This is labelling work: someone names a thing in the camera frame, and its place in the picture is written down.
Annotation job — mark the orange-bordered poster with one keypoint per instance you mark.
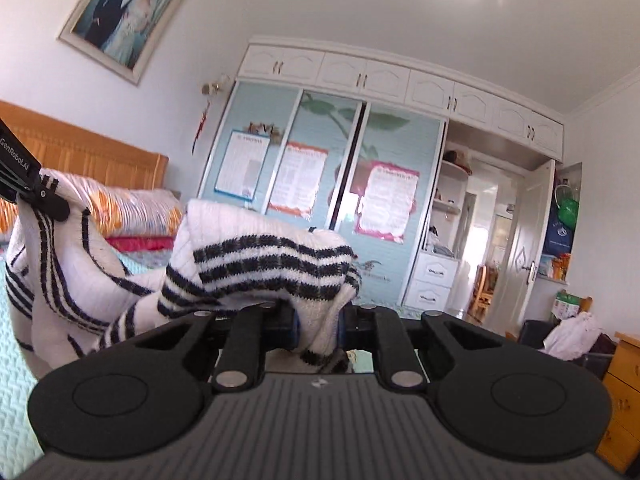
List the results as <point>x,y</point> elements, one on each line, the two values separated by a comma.
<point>297,180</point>

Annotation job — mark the white sliding-door wardrobe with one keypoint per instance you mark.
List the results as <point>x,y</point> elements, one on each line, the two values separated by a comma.
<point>340,70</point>

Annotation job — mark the wooden chair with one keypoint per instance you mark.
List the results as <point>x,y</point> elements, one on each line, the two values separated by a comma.
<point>482,295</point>

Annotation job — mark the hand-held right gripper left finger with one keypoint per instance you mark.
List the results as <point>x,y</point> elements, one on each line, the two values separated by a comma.
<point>280,327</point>

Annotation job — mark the floral bolster pillow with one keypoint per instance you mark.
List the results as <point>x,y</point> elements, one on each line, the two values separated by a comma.
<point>135,207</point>

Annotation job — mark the glass wall lamp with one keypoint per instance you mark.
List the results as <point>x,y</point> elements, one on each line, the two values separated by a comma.
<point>215,85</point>

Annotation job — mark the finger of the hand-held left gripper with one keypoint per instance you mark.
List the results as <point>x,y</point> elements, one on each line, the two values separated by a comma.
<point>47,201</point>

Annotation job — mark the blue-bordered poster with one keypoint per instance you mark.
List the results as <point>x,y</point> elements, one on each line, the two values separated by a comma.
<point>242,165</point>

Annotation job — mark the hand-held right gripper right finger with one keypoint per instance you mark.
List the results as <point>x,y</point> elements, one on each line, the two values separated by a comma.
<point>357,330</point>

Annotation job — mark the white clothes heap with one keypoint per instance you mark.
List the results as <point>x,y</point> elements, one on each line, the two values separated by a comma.
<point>572,335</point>

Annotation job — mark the green cardboard box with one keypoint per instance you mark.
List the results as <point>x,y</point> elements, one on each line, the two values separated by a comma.
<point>567,306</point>

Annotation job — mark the wooden bed headboard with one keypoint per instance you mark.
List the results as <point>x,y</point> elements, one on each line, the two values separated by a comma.
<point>75,150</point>

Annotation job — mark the white panel door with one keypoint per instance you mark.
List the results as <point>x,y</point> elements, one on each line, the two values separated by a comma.
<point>525,240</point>

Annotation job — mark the wooden desk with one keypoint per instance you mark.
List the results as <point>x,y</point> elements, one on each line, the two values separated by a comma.
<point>622,395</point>

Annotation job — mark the blue bag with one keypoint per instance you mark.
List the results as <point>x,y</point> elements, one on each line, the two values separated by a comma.
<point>557,237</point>

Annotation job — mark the green bag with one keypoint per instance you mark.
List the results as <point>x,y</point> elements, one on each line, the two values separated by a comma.
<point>569,212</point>

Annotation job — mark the pink-bordered poster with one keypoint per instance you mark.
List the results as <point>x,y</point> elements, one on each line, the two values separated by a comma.
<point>387,202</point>

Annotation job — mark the wooden letter ornament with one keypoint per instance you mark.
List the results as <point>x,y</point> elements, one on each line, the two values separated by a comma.
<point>262,130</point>

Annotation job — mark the framed wedding photo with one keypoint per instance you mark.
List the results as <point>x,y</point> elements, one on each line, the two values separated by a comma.
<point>125,10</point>

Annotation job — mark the red pillow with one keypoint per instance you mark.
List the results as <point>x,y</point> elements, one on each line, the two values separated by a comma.
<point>145,243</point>

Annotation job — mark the green quilted bedspread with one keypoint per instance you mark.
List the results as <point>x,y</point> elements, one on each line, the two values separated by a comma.
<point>15,385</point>

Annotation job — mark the red hanging knot ornament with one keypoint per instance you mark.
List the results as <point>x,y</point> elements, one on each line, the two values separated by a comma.
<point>200,125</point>

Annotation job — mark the white drawer unit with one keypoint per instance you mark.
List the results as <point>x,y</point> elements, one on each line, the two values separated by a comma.
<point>432,280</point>

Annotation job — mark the white black-striped knit sweater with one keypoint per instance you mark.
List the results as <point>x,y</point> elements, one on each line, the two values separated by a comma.
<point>240,225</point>

